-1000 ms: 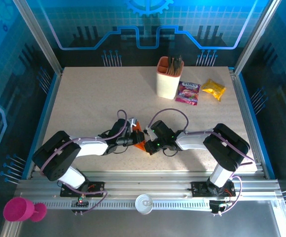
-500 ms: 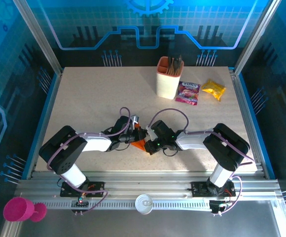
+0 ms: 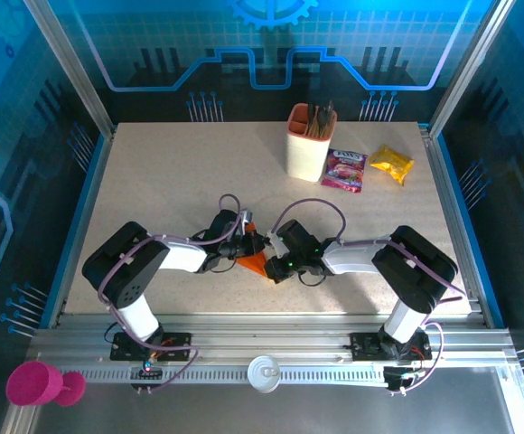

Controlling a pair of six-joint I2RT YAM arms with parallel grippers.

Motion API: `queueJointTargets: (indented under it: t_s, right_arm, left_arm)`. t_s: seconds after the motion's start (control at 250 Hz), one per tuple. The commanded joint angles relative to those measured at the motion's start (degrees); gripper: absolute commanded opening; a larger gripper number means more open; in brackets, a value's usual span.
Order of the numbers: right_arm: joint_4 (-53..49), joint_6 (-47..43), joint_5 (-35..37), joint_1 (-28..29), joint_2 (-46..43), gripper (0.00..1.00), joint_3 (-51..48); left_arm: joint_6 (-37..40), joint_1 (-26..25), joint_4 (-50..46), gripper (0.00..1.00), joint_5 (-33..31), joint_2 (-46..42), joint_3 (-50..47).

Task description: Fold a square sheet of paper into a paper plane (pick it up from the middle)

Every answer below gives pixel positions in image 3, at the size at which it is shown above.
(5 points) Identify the pink plastic goblet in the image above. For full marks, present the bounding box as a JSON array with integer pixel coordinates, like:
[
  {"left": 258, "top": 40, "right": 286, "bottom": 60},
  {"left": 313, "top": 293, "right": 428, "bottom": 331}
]
[{"left": 5, "top": 360, "right": 87, "bottom": 408}]

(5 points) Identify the white slotted cable duct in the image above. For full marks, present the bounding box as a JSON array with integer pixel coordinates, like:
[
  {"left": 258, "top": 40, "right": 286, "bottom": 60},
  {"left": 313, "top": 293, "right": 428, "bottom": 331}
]
[{"left": 79, "top": 363, "right": 392, "bottom": 386}]

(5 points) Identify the small circuit board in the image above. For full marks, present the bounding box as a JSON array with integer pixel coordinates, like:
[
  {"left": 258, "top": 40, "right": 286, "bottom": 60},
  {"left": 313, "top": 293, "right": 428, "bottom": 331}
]
[
  {"left": 382, "top": 364, "right": 426, "bottom": 392},
  {"left": 128, "top": 356, "right": 164, "bottom": 379}
]

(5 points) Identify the aluminium side rail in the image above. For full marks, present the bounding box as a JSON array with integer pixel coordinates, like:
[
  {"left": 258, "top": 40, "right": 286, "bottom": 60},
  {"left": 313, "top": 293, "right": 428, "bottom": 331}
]
[
  {"left": 47, "top": 124, "right": 117, "bottom": 329},
  {"left": 417, "top": 124, "right": 505, "bottom": 329}
]

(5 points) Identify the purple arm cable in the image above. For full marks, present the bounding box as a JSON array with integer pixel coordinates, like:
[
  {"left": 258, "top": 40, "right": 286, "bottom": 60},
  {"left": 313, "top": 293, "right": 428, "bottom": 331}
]
[
  {"left": 97, "top": 193, "right": 243, "bottom": 394},
  {"left": 272, "top": 198, "right": 469, "bottom": 394}
]

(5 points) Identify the white round cap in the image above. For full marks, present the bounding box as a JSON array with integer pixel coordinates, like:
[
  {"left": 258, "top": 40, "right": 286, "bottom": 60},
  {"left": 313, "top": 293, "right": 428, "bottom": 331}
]
[{"left": 247, "top": 354, "right": 283, "bottom": 394}]

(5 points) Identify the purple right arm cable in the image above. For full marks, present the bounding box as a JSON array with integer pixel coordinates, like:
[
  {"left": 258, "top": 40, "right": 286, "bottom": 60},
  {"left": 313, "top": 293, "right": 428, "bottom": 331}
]
[{"left": 272, "top": 198, "right": 469, "bottom": 394}]

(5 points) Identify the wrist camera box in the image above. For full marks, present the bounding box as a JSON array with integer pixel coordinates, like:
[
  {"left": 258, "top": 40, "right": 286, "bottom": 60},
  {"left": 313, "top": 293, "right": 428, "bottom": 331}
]
[
  {"left": 209, "top": 209, "right": 255, "bottom": 241},
  {"left": 267, "top": 219, "right": 322, "bottom": 258}
]

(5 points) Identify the cream utensil holder orange rim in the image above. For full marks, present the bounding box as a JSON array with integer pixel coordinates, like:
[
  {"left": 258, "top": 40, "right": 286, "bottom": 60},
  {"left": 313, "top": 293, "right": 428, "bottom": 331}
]
[{"left": 285, "top": 102, "right": 338, "bottom": 183}]

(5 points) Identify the aluminium front rail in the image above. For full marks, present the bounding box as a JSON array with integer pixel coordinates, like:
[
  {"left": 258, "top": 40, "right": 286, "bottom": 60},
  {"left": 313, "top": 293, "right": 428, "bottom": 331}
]
[{"left": 29, "top": 314, "right": 516, "bottom": 368}]

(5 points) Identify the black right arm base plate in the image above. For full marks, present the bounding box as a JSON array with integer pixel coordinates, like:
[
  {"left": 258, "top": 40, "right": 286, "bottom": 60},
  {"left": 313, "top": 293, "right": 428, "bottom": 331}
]
[{"left": 350, "top": 329, "right": 433, "bottom": 362}]

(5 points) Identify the aluminium frame post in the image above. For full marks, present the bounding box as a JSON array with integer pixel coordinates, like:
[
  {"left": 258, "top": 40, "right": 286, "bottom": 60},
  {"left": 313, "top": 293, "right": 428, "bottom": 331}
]
[
  {"left": 22, "top": 0, "right": 117, "bottom": 139},
  {"left": 427, "top": 0, "right": 519, "bottom": 139}
]

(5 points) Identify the purple berries candy bag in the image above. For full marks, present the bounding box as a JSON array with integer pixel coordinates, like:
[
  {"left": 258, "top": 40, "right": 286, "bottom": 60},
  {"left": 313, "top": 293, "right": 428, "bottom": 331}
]
[{"left": 320, "top": 147, "right": 369, "bottom": 194}]

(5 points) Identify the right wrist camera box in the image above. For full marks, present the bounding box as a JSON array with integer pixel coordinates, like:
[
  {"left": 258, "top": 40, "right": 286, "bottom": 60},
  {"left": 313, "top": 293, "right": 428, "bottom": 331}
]
[{"left": 267, "top": 219, "right": 322, "bottom": 258}]

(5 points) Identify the grey metal shelf plate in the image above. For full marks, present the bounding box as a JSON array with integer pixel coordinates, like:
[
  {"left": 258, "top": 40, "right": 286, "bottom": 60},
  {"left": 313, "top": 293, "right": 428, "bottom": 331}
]
[{"left": 0, "top": 365, "right": 524, "bottom": 434}]

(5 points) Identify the yellow foil snack bag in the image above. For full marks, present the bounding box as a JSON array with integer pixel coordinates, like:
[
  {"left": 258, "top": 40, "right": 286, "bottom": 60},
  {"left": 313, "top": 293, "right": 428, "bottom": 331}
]
[{"left": 369, "top": 143, "right": 416, "bottom": 187}]

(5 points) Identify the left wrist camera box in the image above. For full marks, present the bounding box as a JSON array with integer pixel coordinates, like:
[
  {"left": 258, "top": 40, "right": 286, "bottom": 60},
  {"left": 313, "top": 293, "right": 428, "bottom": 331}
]
[{"left": 209, "top": 209, "right": 255, "bottom": 241}]

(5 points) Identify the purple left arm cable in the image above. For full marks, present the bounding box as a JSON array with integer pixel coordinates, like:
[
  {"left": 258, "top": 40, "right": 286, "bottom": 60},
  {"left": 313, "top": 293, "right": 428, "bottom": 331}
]
[{"left": 97, "top": 193, "right": 243, "bottom": 394}]

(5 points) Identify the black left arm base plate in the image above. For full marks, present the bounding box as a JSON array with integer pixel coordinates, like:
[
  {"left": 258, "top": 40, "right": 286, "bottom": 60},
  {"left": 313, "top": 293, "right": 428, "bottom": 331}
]
[{"left": 109, "top": 331, "right": 192, "bottom": 363}]

